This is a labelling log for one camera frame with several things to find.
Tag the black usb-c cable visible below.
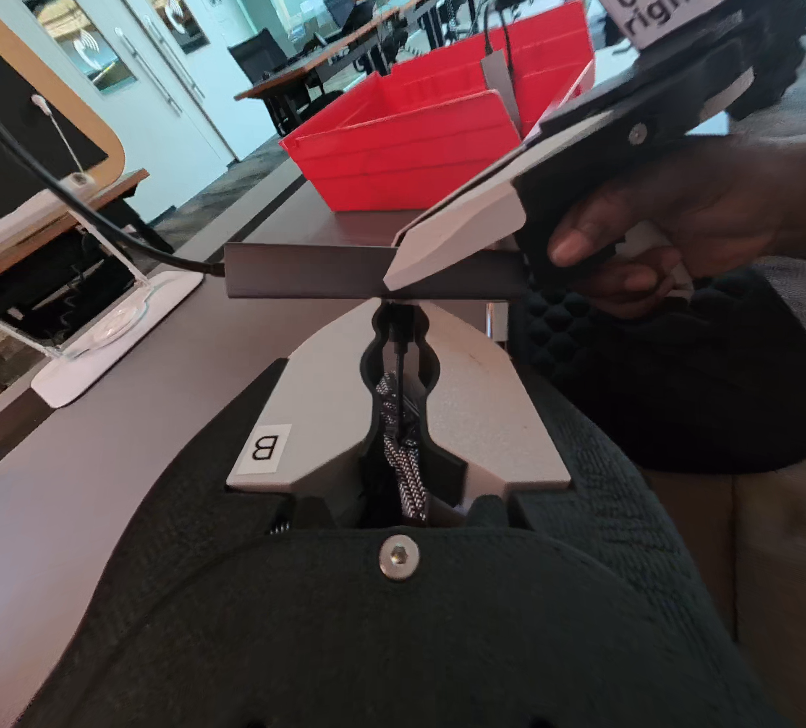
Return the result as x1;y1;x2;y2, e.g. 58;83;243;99
377;299;418;446

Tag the white board stand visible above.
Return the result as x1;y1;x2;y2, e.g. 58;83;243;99
0;95;205;409

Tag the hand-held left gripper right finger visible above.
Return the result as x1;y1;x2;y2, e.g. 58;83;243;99
416;300;573;529

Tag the black office chair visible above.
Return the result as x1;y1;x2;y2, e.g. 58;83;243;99
228;28;290;87

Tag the wooden office desk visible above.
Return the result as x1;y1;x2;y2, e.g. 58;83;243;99
0;168;174;276
235;29;404;137

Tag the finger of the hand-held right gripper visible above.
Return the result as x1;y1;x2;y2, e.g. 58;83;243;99
383;136;549;292

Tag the braided usb-c cable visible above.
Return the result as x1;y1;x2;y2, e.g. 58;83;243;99
377;300;511;522

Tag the white double door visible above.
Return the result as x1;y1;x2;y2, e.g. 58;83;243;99
0;0;241;225

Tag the person's right hand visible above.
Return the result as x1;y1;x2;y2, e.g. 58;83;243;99
547;132;806;321

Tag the red plastic bin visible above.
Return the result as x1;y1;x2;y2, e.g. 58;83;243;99
279;0;597;214

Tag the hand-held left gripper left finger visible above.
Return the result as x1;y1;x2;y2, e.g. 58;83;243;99
224;297;386;529

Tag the wooden board with black sheet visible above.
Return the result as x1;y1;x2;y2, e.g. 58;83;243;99
0;20;123;219

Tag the grey usb hub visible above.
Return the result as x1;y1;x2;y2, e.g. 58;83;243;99
480;1;523;137
0;124;530;301

